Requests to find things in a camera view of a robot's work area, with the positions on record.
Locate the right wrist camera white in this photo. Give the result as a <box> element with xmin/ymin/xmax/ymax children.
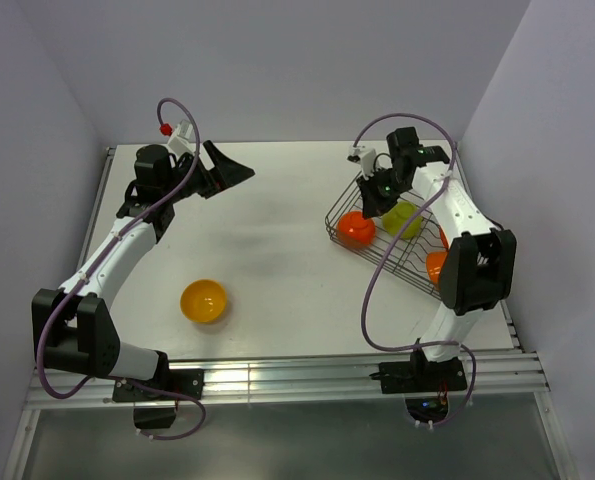
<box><xmin>347</xmin><ymin>146</ymin><xmax>381</xmax><ymax>180</ymax></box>

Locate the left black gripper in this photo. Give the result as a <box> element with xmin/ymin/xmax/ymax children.
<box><xmin>162</xmin><ymin>141</ymin><xmax>254</xmax><ymax>204</ymax></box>

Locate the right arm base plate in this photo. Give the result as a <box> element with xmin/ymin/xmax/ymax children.
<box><xmin>369</xmin><ymin>350</ymin><xmax>468</xmax><ymax>427</ymax></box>

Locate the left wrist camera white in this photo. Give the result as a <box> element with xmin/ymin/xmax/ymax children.
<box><xmin>159</xmin><ymin>120</ymin><xmax>196</xmax><ymax>157</ymax></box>

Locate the red-orange plastic bowl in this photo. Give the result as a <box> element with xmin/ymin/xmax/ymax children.
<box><xmin>439</xmin><ymin>228</ymin><xmax>450</xmax><ymax>251</ymax></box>

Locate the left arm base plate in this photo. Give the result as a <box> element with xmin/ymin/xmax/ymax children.
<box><xmin>111</xmin><ymin>369</ymin><xmax>207</xmax><ymax>440</ymax></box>

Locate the dark wire dish rack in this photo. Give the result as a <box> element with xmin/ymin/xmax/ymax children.
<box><xmin>324</xmin><ymin>179</ymin><xmax>503</xmax><ymax>301</ymax></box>

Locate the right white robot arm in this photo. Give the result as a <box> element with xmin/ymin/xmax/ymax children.
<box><xmin>348</xmin><ymin>127</ymin><xmax>517</xmax><ymax>390</ymax></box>

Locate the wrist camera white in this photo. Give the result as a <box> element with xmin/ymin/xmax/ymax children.
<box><xmin>347</xmin><ymin>146</ymin><xmax>381</xmax><ymax>180</ymax></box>
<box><xmin>159</xmin><ymin>120</ymin><xmax>196</xmax><ymax>157</ymax></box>

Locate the yellow-orange bowl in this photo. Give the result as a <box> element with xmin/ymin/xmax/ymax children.
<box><xmin>179</xmin><ymin>279</ymin><xmax>228</xmax><ymax>324</ymax></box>

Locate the white bowl orange outside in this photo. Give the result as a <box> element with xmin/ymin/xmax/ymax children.
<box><xmin>425</xmin><ymin>251</ymin><xmax>448</xmax><ymax>286</ymax></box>

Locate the lime green bowl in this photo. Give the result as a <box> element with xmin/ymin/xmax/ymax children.
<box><xmin>382</xmin><ymin>201</ymin><xmax>423</xmax><ymax>240</ymax></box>

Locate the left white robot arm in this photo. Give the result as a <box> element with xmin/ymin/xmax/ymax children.
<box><xmin>31</xmin><ymin>141</ymin><xmax>255</xmax><ymax>399</ymax></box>

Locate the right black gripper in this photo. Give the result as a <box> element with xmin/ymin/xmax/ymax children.
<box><xmin>357</xmin><ymin>167</ymin><xmax>410</xmax><ymax>220</ymax></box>

